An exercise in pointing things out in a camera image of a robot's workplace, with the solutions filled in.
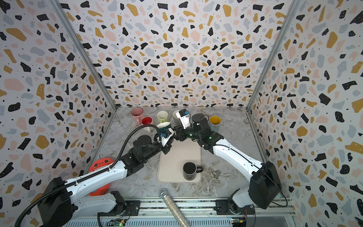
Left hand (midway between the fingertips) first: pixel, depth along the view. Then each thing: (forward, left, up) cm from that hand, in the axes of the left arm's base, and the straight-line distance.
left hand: (175, 134), depth 74 cm
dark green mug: (+2, +6, +4) cm, 7 cm away
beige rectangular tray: (-6, +5, -26) cm, 27 cm away
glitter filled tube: (-34, -2, -23) cm, 41 cm away
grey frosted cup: (+23, +3, -17) cm, 29 cm away
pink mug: (+30, +31, -17) cm, 47 cm away
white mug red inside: (+25, +24, -19) cm, 39 cm away
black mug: (-13, -8, -17) cm, 22 cm away
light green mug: (+28, +12, -18) cm, 36 cm away
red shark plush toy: (-8, +45, -16) cm, 49 cm away
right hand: (+1, +2, +1) cm, 3 cm away
